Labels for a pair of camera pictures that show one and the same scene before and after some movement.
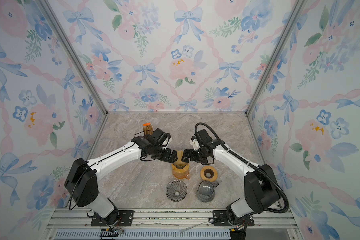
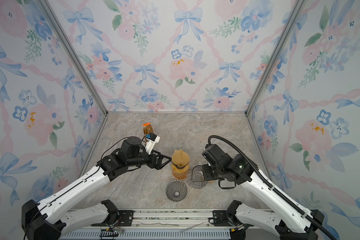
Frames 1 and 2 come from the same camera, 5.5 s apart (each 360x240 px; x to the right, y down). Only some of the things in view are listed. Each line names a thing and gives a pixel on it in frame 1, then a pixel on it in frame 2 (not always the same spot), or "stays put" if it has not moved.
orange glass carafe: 181,173 stays put
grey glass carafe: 205,192 to 195,177
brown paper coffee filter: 179,164 stays put
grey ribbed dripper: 176,190 stays put
